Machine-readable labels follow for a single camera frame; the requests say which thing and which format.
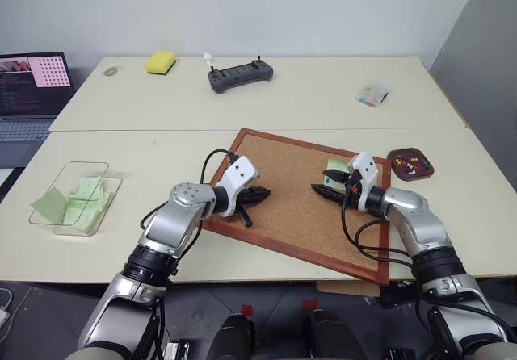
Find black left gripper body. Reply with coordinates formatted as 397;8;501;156
231;187;255;216

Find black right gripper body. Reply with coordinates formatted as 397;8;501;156
341;170;363;210

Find green sticky note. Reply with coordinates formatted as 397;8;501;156
323;157;353;190

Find brown oval tray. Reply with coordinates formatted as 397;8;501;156
386;146;436;182

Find clear plastic box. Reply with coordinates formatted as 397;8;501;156
28;161;124;237

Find small black box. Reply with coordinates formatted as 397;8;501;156
162;338;191;360

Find crumpled green paper note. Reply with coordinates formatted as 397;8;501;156
63;197;111;232
69;177;108;204

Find flat green paper note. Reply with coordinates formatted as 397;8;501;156
31;187;67;227

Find wood framed cork board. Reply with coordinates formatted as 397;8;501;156
200;127;393;287

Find small clear compartment case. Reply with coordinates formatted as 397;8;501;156
354;81;393;110

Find grey handheld controller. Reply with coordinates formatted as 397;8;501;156
207;54;276;94

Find dark rounded shape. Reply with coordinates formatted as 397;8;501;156
308;308;361;360
211;312;257;360

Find yellow green sponge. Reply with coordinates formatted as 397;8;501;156
144;50;179;76

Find grey partition panel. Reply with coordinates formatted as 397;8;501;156
429;0;517;202

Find open laptop computer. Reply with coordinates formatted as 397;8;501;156
0;51;78;144

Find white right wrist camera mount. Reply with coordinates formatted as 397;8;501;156
347;152;379;212

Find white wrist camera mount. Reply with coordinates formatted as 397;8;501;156
347;152;379;212
213;155;260;218

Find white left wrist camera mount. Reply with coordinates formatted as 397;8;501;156
213;155;260;218

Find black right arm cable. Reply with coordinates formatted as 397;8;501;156
340;201;418;265

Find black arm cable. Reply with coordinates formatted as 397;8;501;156
139;148;241;232
340;201;418;265

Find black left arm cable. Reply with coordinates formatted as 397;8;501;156
139;148;241;232

